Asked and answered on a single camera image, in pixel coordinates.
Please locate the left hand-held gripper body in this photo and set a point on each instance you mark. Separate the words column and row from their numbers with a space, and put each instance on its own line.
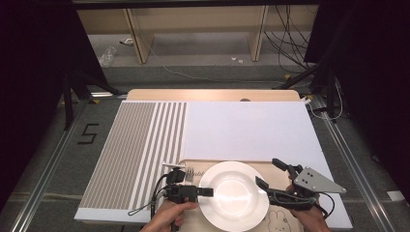
column 180, row 192

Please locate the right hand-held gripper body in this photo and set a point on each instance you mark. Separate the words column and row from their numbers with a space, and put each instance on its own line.
column 316, row 182

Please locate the beige tray with rabbit print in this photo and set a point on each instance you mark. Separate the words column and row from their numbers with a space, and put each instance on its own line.
column 278, row 181

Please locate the white round plate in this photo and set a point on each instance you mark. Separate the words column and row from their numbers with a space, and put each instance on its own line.
column 233, row 196

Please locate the person's left hand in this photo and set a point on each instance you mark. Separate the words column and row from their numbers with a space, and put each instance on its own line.
column 166, row 216

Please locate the person's right hand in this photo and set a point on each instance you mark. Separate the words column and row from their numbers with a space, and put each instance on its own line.
column 309, row 221

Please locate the white board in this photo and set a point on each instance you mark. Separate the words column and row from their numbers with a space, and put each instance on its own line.
column 245, row 129

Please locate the grey striped placemat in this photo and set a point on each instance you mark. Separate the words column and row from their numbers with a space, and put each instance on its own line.
column 129, row 145

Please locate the white tape piece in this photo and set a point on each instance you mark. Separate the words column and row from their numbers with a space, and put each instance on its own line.
column 395, row 195

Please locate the black metal stand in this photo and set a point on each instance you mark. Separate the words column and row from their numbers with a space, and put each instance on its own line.
column 67, row 103
column 330, row 93

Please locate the light wooden table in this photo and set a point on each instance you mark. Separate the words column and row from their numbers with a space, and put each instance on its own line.
column 209, row 95

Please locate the black curtain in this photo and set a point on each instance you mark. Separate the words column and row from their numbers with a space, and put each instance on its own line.
column 370, row 80
column 32, row 80

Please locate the clear plastic bag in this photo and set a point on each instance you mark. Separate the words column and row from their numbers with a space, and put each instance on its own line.
column 108, row 56

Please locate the light wooden desk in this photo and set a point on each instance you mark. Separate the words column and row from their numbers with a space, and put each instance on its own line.
column 199, row 19

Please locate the aluminium floor rail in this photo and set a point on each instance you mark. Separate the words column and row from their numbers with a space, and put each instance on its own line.
column 351, row 161
column 55, row 162

